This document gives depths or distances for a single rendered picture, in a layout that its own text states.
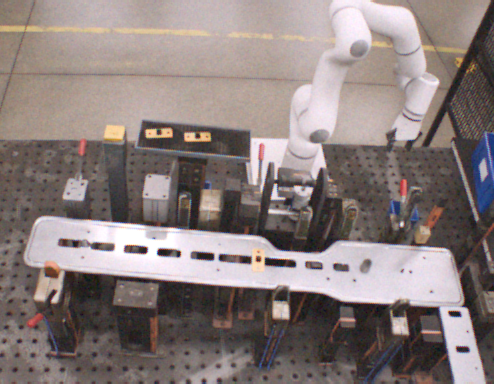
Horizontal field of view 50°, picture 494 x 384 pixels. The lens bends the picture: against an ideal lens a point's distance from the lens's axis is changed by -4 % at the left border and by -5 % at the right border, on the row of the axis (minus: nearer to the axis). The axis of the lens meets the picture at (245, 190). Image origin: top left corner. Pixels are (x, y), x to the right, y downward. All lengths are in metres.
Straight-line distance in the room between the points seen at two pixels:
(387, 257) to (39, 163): 1.44
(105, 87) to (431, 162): 2.21
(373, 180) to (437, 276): 0.74
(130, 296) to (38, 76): 2.62
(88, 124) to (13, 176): 1.29
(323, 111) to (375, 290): 0.61
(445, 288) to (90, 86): 2.76
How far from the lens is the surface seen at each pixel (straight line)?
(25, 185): 2.31
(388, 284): 1.77
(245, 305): 1.91
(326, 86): 1.81
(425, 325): 1.76
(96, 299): 1.95
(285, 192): 1.68
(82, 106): 3.69
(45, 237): 1.76
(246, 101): 3.77
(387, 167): 2.54
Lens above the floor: 2.40
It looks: 49 degrees down
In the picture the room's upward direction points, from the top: 11 degrees clockwise
